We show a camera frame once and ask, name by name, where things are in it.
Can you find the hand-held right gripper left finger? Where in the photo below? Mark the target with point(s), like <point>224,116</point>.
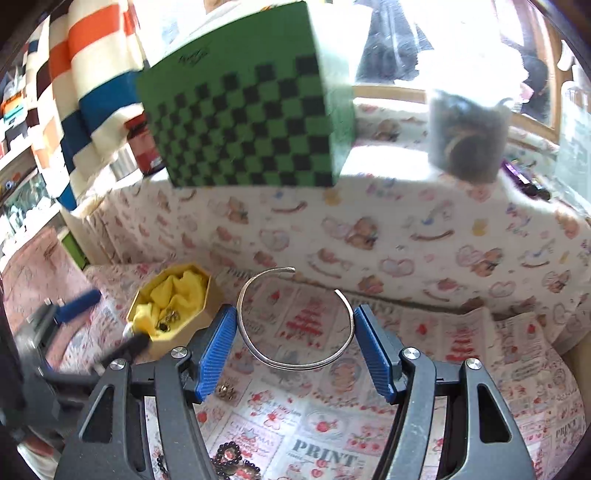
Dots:
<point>214,350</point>

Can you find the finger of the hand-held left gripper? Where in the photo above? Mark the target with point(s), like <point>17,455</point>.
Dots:
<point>131,345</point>
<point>81,307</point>

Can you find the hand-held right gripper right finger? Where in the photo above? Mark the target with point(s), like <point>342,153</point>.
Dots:
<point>376,355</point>

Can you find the gold octagonal box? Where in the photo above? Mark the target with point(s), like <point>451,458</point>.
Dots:
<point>184,340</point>

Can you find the small metal earrings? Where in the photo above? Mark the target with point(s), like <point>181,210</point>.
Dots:
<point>168,319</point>

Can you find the pink printed bag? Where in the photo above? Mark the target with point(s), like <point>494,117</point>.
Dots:
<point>32,277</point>

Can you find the yellow cloth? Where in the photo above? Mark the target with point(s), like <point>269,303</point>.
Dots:
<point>184,295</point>

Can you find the christmas print tablecloth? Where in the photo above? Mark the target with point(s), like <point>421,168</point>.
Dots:
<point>323,415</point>

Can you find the bear print cloth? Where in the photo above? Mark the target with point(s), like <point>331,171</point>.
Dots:
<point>369,221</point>

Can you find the dark red bottle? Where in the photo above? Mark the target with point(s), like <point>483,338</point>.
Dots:
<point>145,147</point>

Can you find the shelf of assorted boxes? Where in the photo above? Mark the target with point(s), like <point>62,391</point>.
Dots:
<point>18,138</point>

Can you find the green checkered box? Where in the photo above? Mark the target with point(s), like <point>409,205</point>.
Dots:
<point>240,124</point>

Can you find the purple pen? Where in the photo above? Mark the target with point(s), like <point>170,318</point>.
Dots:
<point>519,173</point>

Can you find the clear plastic container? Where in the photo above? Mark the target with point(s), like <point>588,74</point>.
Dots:
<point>466,138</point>

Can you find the striped curtain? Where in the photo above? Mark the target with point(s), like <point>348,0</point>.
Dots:
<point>92,69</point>

